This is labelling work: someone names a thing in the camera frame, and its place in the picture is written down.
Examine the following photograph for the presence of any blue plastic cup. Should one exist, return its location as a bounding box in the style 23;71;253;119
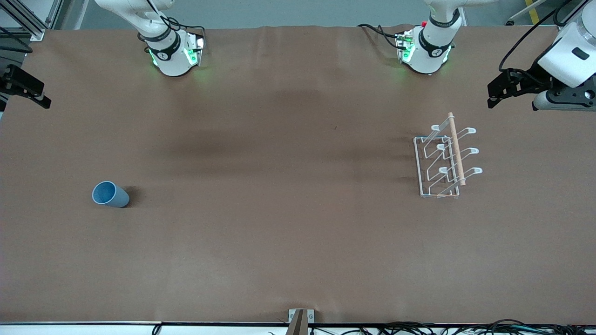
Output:
92;181;130;208

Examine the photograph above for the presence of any white metal tube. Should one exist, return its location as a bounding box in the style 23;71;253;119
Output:
507;0;548;25

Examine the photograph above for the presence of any brown table cover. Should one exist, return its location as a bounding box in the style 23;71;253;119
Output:
0;24;596;325

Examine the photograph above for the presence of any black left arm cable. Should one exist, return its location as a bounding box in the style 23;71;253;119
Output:
498;0;578;73

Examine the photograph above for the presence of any aluminium frame profile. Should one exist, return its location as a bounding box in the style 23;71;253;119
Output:
0;0;63;41

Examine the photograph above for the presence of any white wire cup holder rack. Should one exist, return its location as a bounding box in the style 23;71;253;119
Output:
413;112;483;199

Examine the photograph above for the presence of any black left base cable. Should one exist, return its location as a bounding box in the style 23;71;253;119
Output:
357;23;406;50

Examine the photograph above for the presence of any black base cable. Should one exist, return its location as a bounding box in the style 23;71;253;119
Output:
165;18;206;40
357;23;406;50

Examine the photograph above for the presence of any black right base cable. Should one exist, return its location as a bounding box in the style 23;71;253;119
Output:
165;18;206;40

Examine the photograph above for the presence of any white table edge rail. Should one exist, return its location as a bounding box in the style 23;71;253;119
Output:
0;321;596;335

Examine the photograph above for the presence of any grey metal bracket plate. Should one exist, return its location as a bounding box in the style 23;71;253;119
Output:
288;309;315;324

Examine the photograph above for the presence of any brown camera pole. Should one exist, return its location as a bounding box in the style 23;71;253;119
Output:
285;311;309;335

